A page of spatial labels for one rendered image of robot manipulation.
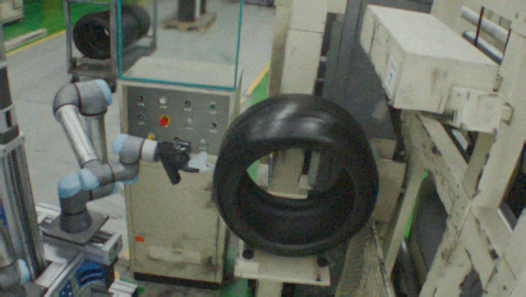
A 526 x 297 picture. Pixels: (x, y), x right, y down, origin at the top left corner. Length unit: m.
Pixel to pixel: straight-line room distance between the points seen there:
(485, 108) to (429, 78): 0.15
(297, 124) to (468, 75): 0.54
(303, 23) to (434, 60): 0.69
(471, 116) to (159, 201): 1.75
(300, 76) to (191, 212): 1.05
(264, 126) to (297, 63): 0.38
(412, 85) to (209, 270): 1.85
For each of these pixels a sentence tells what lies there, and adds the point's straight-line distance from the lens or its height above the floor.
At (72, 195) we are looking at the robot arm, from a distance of 2.04.
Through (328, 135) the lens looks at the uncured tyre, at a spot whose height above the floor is 1.43.
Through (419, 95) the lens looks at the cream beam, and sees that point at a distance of 1.15.
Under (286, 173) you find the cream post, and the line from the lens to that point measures 1.93.
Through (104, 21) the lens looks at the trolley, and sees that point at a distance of 5.30.
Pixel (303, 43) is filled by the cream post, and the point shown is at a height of 1.61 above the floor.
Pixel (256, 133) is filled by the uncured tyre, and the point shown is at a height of 1.40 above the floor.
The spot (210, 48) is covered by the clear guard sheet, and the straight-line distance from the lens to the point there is 2.07.
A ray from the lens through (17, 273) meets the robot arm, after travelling 1.62.
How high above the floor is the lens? 2.04
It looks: 28 degrees down
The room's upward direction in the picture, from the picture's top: 7 degrees clockwise
